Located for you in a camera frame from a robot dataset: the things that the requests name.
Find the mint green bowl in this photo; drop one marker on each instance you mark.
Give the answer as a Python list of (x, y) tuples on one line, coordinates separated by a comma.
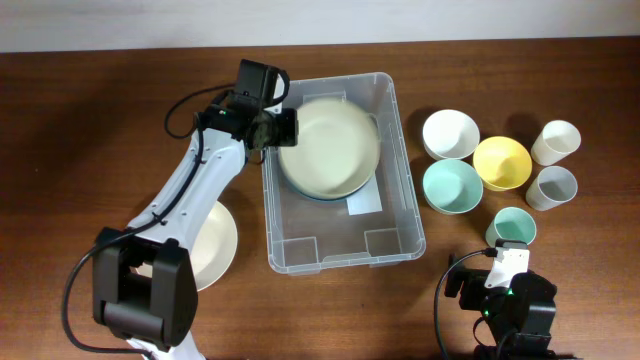
[(452, 187)]

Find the grey cup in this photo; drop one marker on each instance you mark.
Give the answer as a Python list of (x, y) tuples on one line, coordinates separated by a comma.
[(553, 187)]

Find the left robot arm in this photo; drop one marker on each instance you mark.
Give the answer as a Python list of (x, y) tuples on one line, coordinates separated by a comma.
[(144, 287)]

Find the beige plate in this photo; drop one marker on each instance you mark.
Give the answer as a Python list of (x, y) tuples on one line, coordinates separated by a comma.
[(338, 147), (214, 247)]

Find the cream cup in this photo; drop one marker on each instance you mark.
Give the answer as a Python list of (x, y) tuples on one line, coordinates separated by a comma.
[(557, 140)]

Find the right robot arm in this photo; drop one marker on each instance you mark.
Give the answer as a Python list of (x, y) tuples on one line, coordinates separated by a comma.
[(519, 315)]

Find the dark blue plate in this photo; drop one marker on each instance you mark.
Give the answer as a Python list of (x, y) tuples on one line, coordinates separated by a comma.
[(323, 196)]

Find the mint green cup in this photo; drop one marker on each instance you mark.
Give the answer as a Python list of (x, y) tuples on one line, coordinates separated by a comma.
[(511, 223)]

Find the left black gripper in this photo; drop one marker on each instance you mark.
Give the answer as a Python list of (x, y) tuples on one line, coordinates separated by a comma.
[(289, 131)]

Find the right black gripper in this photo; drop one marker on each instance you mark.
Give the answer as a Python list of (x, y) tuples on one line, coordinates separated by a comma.
[(473, 283)]

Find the clear plastic storage bin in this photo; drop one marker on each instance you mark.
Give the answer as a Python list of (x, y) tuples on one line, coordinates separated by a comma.
[(306, 236)]

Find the yellow bowl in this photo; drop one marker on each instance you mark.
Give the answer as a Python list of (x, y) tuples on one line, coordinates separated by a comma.
[(502, 163)]

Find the white bowl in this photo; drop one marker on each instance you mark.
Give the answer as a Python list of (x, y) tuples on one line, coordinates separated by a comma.
[(450, 134)]

